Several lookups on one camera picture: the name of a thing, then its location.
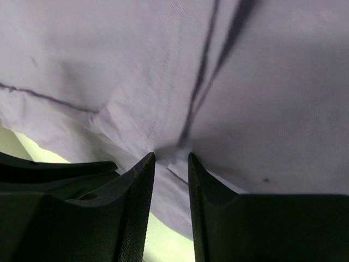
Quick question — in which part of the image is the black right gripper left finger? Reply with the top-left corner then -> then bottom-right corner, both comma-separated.
1,153 -> 155,261

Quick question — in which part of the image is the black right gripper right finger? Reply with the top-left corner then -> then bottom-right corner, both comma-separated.
188,154 -> 348,261

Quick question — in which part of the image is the purple t-shirt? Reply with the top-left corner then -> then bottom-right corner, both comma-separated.
1,1 -> 348,238

